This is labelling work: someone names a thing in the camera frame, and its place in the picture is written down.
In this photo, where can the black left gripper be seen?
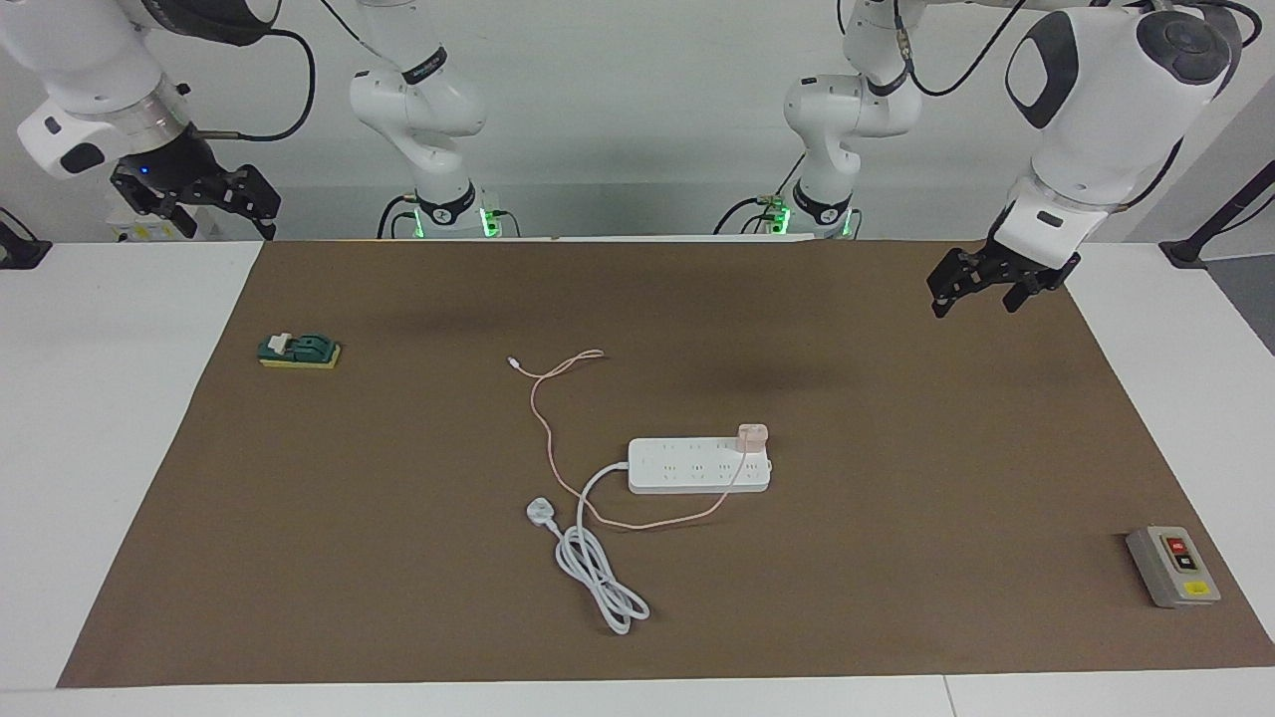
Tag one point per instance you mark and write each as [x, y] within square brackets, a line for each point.
[1011, 262]

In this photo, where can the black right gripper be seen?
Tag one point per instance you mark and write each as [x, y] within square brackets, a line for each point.
[169, 164]

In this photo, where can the pink charger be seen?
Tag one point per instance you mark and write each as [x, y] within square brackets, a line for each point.
[752, 436]

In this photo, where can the white power strip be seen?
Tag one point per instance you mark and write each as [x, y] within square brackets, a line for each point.
[687, 468]

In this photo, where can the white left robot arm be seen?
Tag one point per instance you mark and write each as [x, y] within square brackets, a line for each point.
[1096, 100]

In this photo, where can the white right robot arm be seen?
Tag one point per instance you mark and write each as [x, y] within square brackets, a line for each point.
[90, 70]

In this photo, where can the white box with yellow labels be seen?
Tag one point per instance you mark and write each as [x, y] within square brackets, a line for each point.
[139, 232]

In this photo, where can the black table clamp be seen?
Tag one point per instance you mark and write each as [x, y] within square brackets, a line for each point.
[20, 251]

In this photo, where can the black clamp stand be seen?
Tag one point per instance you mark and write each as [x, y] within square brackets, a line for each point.
[1185, 252]

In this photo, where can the brown table mat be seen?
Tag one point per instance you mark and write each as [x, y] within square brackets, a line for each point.
[398, 597]

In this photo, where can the green knife switch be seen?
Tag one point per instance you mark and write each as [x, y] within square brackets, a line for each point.
[309, 349]

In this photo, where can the grey push-button switch box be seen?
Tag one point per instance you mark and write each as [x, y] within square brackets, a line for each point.
[1175, 568]

